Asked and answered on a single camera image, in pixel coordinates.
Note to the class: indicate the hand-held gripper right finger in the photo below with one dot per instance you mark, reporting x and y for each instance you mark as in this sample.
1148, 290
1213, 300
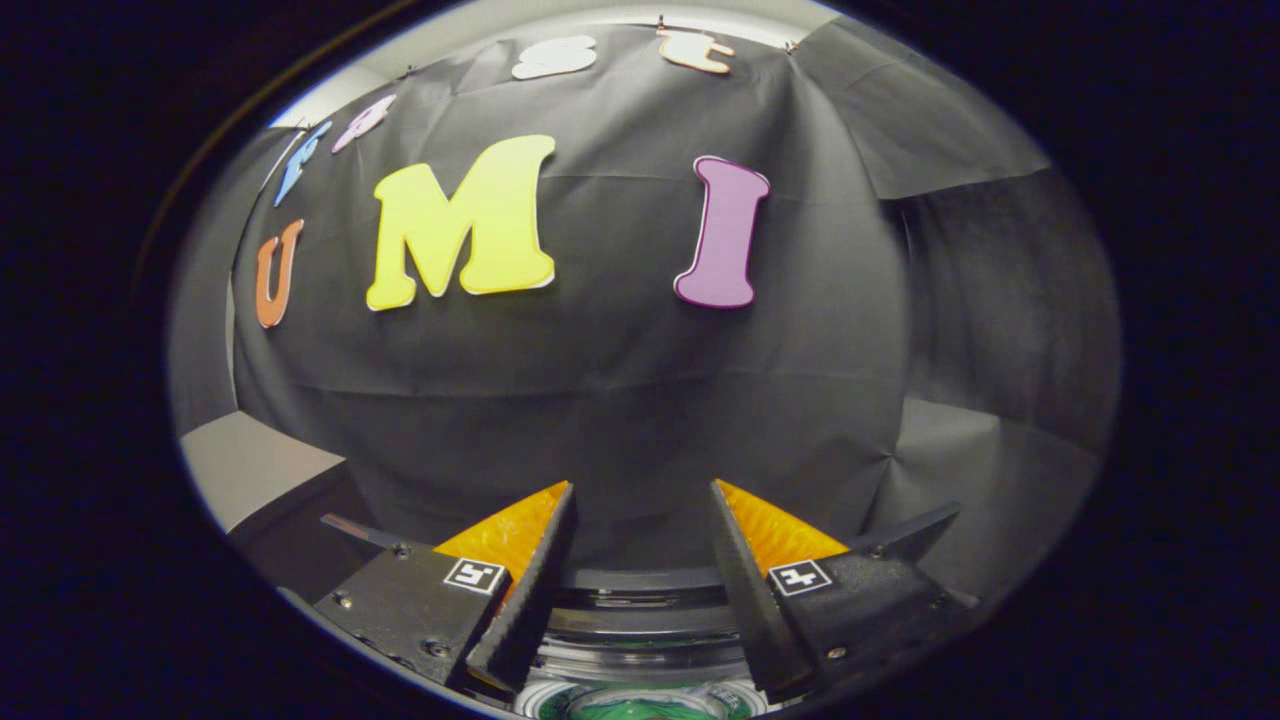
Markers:
750, 600

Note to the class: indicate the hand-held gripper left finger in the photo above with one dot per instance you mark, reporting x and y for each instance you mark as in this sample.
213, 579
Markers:
530, 600

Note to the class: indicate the dark washing machine lid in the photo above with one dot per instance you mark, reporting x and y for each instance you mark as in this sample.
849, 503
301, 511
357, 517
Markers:
650, 610

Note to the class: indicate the green polo shirt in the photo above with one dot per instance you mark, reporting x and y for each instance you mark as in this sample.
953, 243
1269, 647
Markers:
640, 710

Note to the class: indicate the grey cabinet with dark top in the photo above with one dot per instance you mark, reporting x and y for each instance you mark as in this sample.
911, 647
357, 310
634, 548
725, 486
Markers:
250, 460

